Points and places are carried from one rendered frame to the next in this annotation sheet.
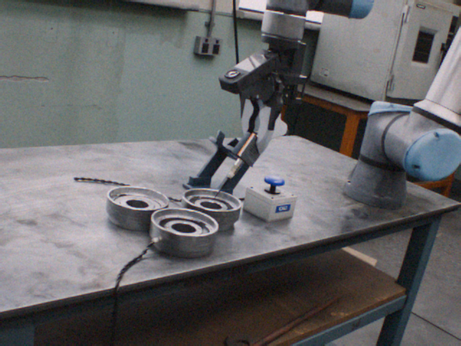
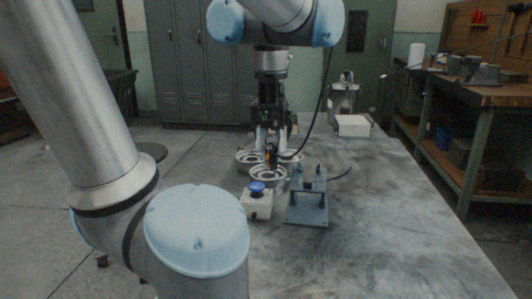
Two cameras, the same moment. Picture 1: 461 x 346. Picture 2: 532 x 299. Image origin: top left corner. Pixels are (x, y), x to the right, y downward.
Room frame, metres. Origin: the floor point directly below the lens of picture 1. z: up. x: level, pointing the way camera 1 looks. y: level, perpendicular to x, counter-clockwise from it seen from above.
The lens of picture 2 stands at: (1.56, -0.48, 1.23)
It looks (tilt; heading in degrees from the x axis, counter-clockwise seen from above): 22 degrees down; 141
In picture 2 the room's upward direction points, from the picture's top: straight up
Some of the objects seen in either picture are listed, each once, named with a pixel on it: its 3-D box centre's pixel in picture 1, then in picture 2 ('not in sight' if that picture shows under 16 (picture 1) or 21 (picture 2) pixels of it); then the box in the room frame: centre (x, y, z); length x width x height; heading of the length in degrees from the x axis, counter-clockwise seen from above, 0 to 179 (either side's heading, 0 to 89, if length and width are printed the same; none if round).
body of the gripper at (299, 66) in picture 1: (277, 71); (270, 100); (1.02, -0.05, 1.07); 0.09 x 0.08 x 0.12; 132
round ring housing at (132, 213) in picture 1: (137, 208); (286, 160); (0.87, 0.15, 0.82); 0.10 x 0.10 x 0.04
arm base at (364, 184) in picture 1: (379, 177); not in sight; (1.25, -0.34, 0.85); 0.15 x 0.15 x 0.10
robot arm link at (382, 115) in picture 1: (392, 130); (196, 248); (1.25, -0.35, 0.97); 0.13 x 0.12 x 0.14; 18
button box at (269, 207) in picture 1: (271, 201); (256, 203); (1.02, -0.09, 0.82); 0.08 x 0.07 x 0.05; 134
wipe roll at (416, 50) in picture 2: not in sight; (416, 56); (0.13, 2.25, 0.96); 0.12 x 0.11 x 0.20; 44
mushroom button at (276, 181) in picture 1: (272, 189); (256, 193); (1.01, -0.08, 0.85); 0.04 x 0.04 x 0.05
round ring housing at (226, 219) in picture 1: (209, 210); (268, 178); (0.92, 0.02, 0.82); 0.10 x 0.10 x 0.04
